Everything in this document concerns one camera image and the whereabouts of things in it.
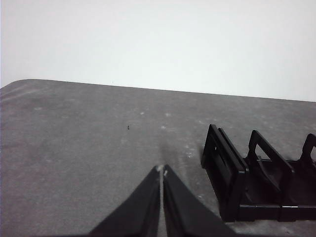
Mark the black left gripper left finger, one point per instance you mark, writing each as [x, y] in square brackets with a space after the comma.
[138, 212]

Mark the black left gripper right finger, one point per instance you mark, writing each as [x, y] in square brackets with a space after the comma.
[187, 214]

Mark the black plastic plate rack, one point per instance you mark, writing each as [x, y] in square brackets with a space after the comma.
[261, 182]

